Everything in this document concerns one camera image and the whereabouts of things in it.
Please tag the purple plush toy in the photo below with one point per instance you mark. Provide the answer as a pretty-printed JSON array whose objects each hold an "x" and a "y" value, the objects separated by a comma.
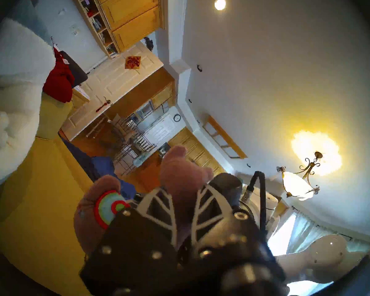
[{"x": 182, "y": 172}]

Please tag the round wall clock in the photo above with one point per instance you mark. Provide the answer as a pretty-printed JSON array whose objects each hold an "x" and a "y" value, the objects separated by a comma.
[{"x": 177, "y": 117}]

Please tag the white window curtain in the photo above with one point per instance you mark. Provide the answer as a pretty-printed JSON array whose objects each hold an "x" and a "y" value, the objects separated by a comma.
[{"x": 308, "y": 230}]

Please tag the wooden wall cabinets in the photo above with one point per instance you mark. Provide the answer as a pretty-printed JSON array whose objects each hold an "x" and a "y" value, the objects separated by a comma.
[{"x": 132, "y": 14}]

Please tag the white hallway door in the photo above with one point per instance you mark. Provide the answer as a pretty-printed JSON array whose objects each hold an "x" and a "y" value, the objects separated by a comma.
[{"x": 163, "y": 129}]

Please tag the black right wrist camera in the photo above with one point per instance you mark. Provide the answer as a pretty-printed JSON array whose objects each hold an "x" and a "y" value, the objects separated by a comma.
[{"x": 226, "y": 187}]

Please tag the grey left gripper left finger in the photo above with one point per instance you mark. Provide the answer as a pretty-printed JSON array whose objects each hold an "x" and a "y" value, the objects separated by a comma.
[{"x": 132, "y": 252}]

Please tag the dark leafy wall ornament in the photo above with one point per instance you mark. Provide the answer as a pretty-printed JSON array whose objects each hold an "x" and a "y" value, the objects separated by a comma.
[{"x": 148, "y": 43}]

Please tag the red blanket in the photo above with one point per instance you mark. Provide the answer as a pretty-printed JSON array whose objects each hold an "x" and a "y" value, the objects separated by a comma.
[{"x": 60, "y": 82}]

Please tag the lit recessed ceiling light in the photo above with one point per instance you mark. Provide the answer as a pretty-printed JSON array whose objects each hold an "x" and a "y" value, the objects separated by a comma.
[{"x": 220, "y": 4}]

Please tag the crumpled blue cloth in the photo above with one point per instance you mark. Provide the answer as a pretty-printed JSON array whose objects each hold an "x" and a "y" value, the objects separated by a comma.
[{"x": 101, "y": 169}]

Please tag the white panel door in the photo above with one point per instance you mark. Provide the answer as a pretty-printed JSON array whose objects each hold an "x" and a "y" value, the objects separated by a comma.
[{"x": 111, "y": 82}]

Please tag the dark office chair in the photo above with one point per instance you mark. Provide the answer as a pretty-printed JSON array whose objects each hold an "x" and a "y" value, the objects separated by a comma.
[{"x": 75, "y": 70}]

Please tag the red diamond door ornament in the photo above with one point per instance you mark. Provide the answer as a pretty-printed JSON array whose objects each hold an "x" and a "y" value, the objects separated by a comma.
[{"x": 133, "y": 62}]

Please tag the wooden drawer cabinet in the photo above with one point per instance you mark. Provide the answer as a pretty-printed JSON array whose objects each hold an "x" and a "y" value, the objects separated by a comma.
[{"x": 80, "y": 98}]

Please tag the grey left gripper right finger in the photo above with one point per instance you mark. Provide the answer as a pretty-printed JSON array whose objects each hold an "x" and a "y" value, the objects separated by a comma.
[{"x": 222, "y": 246}]

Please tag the brass glass bowl chandelier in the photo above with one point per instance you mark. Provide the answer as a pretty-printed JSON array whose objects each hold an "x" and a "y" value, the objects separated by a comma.
[{"x": 296, "y": 182}]

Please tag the yellow fabric sofa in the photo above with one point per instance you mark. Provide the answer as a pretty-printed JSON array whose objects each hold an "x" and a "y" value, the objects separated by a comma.
[{"x": 40, "y": 206}]

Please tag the blue white plush dog bed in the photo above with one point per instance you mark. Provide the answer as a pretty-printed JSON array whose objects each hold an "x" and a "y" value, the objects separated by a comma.
[{"x": 15, "y": 92}]

